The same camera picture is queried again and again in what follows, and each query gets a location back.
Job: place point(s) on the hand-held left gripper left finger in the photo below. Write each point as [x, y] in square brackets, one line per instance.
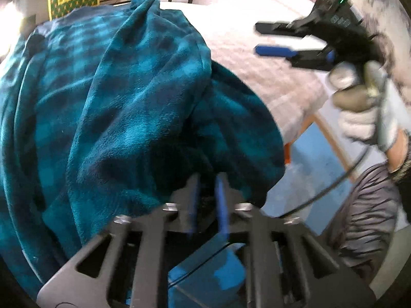
[192, 205]

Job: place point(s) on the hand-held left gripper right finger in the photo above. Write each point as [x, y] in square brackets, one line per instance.
[221, 205]

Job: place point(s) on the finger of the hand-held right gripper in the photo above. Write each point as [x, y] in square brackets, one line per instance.
[279, 28]
[273, 50]

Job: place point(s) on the teal plaid fleece jacket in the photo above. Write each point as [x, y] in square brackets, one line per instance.
[112, 102]

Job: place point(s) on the person's right forearm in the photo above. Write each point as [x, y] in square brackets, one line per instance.
[399, 154]

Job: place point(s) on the person's right hand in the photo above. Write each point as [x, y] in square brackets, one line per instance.
[356, 118]

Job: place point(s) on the beige checked bed blanket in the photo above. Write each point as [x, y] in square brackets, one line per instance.
[257, 80]

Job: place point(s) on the person's striped clothing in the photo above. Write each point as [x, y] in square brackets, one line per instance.
[366, 215]

